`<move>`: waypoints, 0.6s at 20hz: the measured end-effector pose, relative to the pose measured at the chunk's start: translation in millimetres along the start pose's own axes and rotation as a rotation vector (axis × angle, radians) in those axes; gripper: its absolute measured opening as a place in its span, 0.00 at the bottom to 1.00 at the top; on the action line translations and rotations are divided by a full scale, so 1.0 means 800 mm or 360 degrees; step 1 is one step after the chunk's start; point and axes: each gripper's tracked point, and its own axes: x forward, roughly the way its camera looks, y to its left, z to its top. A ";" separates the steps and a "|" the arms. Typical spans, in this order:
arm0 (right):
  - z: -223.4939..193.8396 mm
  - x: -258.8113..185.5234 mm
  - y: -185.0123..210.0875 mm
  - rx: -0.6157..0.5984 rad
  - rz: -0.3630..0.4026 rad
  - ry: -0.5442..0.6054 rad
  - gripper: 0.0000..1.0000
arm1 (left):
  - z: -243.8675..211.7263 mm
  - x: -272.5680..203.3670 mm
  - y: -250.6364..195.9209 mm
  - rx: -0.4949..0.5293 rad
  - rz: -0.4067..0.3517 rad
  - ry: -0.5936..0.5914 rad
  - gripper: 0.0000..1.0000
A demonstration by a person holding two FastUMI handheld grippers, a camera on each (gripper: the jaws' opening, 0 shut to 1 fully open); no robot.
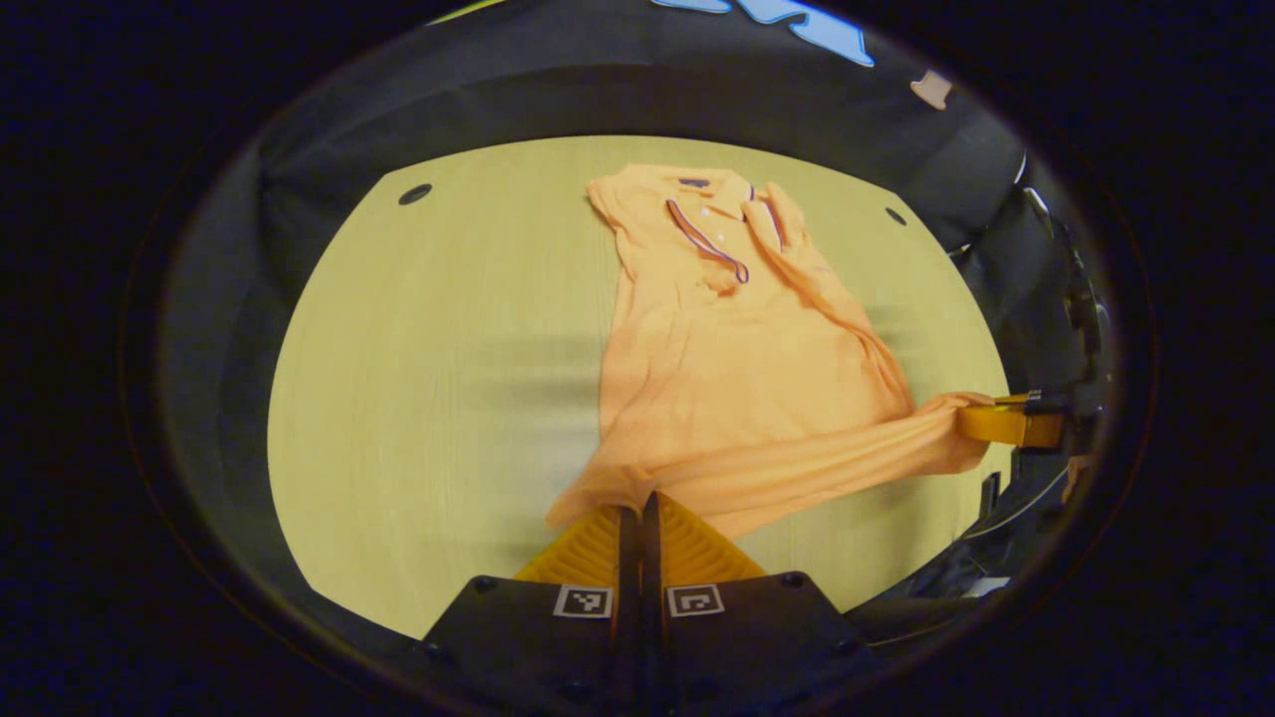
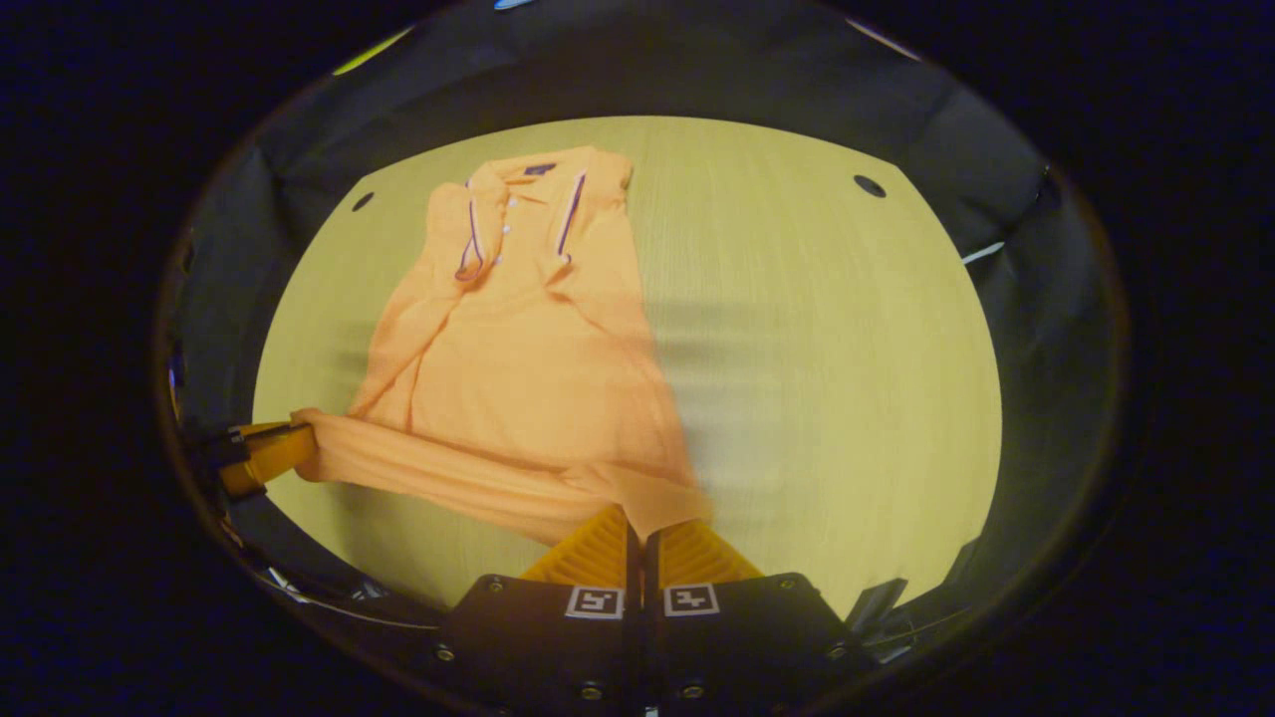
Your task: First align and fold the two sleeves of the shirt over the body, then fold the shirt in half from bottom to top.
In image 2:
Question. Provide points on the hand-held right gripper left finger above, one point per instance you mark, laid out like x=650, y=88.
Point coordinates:
x=538, y=637

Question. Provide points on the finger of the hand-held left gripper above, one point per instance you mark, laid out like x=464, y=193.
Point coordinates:
x=259, y=430
x=274, y=456

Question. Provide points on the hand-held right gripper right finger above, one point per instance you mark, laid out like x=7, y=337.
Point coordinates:
x=747, y=637

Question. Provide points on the orange T-shirt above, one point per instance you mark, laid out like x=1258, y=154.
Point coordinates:
x=518, y=358

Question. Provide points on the black backdrop cloth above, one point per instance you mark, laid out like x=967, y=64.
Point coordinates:
x=697, y=70

